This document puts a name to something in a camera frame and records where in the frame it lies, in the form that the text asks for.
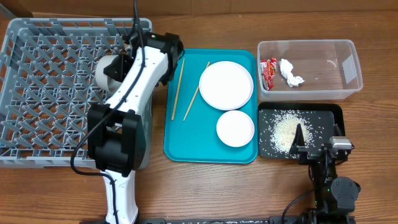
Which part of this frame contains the white round plate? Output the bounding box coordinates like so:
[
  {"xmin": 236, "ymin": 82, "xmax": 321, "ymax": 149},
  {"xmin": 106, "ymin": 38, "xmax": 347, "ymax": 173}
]
[{"xmin": 198, "ymin": 61, "xmax": 254, "ymax": 111}]

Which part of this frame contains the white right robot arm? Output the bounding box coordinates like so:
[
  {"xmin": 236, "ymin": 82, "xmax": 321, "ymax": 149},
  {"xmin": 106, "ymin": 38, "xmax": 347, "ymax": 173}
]
[{"xmin": 280, "ymin": 124, "xmax": 361, "ymax": 223}]

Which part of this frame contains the white bowl with rice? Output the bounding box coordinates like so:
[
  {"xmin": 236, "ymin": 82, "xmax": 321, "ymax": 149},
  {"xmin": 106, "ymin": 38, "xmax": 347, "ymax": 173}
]
[{"xmin": 216, "ymin": 110, "xmax": 255, "ymax": 147}]

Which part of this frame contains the wooden chopstick left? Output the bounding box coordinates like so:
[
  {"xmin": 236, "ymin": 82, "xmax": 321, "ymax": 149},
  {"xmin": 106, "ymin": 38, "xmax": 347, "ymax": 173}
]
[{"xmin": 171, "ymin": 58, "xmax": 185, "ymax": 121}]

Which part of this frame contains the clear plastic bin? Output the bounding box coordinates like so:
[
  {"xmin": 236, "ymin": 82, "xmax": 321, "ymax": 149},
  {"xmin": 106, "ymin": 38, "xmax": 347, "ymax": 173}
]
[{"xmin": 257, "ymin": 39, "xmax": 363, "ymax": 101}]

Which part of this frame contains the grey dish rack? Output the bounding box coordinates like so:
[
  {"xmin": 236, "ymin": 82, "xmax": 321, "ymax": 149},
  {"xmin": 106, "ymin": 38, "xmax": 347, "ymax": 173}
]
[{"xmin": 0, "ymin": 17, "xmax": 159, "ymax": 170}]

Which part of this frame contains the pile of rice grains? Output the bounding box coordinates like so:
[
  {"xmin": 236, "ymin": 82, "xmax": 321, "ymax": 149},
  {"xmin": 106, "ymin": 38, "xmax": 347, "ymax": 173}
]
[{"xmin": 258, "ymin": 110, "xmax": 315, "ymax": 157}]

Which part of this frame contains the red snack wrapper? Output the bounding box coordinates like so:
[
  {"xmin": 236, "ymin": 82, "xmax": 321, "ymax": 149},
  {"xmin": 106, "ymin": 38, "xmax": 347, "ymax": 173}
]
[{"xmin": 260, "ymin": 57, "xmax": 277, "ymax": 91}]

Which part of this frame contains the black waste tray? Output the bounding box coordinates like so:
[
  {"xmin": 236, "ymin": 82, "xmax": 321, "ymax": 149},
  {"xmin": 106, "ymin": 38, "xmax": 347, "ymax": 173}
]
[{"xmin": 257, "ymin": 102, "xmax": 345, "ymax": 159}]

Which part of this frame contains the teal plastic tray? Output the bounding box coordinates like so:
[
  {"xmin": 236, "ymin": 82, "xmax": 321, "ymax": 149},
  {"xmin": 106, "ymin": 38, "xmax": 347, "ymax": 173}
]
[{"xmin": 164, "ymin": 49, "xmax": 258, "ymax": 164}]

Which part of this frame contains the wooden chopstick right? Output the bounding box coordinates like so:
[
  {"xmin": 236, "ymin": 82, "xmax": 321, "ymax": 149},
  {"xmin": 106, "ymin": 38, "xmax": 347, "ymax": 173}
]
[{"xmin": 183, "ymin": 61, "xmax": 210, "ymax": 121}]

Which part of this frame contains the white tissue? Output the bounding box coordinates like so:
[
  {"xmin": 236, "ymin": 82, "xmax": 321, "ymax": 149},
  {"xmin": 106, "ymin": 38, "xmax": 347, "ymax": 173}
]
[{"xmin": 279, "ymin": 58, "xmax": 305, "ymax": 88}]

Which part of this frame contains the grey bowl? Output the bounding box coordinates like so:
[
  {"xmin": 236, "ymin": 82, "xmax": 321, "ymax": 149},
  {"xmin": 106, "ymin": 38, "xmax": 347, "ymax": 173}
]
[{"xmin": 95, "ymin": 55, "xmax": 122, "ymax": 95}]

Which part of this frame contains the wooden chopstick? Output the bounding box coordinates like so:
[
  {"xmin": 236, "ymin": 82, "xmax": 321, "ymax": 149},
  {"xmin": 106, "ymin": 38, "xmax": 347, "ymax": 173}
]
[
  {"xmin": 171, "ymin": 58, "xmax": 185, "ymax": 121},
  {"xmin": 183, "ymin": 61, "xmax": 210, "ymax": 121}
]

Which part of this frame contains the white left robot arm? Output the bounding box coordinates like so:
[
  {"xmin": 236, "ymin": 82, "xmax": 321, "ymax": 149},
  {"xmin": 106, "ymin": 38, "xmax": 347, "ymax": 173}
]
[{"xmin": 87, "ymin": 32, "xmax": 183, "ymax": 223}]

